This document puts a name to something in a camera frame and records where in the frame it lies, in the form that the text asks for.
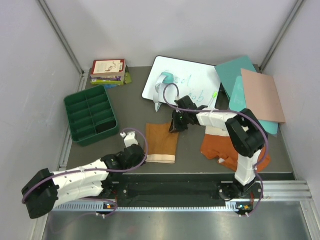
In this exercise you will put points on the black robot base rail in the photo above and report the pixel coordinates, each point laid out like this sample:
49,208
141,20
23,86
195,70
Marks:
176,190

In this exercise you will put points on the green whiteboard marker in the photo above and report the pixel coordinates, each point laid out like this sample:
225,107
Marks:
215,94

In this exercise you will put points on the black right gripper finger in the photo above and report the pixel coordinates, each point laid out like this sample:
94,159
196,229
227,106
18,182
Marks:
174,127
181,127

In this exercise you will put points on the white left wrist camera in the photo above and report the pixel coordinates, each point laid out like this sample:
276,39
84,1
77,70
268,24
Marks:
129,138

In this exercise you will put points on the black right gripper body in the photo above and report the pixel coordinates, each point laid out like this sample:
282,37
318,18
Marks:
180,118

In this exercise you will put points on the white dry-erase board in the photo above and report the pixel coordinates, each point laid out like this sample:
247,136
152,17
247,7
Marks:
197,80

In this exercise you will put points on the blue cover book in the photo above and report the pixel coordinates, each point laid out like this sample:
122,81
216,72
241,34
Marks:
110,86

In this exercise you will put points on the mustard brown underwear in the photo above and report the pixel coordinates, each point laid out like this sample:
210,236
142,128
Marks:
162,145

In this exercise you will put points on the red cover book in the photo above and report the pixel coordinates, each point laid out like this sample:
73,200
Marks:
108,68

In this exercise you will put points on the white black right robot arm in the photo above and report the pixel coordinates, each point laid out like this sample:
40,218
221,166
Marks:
236,138

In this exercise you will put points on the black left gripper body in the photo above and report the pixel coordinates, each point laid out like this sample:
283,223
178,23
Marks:
140,161

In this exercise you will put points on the black ribbed underwear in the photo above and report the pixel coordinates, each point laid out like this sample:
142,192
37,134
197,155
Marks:
106,126

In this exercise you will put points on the pink folding board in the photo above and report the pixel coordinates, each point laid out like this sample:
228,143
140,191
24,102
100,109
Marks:
261,96

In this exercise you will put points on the orange underwear white waistband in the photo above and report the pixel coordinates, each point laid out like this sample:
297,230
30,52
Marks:
217,144

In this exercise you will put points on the green divided plastic tray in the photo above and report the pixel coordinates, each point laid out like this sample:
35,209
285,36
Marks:
87,109

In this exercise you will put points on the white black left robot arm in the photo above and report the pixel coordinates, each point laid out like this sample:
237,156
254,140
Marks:
47,190

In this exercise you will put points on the dark teal folding board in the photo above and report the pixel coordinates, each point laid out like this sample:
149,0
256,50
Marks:
229,71

